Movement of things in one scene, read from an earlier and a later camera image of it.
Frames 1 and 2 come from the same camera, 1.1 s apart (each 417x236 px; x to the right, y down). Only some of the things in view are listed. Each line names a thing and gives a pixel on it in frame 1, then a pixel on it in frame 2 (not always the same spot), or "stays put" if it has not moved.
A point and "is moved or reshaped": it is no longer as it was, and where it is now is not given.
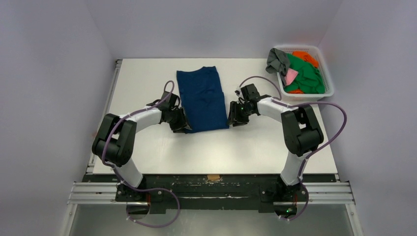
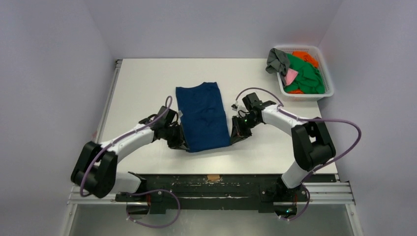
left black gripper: (182, 124) to (179, 142)
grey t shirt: (278, 61) stays put
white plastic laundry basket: (300, 95) stays put
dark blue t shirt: (202, 100) is moved or reshaped
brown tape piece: (213, 177) stays put
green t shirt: (309, 78) stays put
